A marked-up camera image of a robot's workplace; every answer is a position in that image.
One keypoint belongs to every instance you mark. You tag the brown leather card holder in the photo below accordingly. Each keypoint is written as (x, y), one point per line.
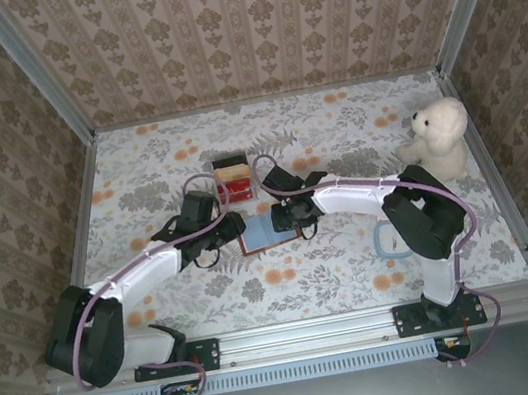
(243, 246)

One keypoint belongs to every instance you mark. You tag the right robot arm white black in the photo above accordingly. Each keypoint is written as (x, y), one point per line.
(350, 198)

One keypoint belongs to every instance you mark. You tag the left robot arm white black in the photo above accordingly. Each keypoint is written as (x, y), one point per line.
(145, 275)

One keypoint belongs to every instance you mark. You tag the red yellow card box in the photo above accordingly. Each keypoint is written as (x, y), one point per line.
(240, 190)

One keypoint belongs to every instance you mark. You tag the orange card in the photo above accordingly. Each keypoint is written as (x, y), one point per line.
(234, 172)

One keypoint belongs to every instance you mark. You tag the white plush bear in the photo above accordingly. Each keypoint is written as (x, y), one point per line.
(439, 138)

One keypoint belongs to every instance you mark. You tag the aluminium table back rail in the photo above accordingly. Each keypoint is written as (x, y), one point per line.
(278, 99)

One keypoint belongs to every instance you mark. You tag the aluminium table side rail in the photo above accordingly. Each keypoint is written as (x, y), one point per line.
(84, 197)
(484, 155)

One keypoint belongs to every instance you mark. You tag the aluminium mounting rail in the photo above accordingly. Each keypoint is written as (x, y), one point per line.
(308, 337)

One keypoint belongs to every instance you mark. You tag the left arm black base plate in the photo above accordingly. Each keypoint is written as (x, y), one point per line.
(209, 353)

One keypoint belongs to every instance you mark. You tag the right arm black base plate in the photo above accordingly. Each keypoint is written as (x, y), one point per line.
(406, 320)

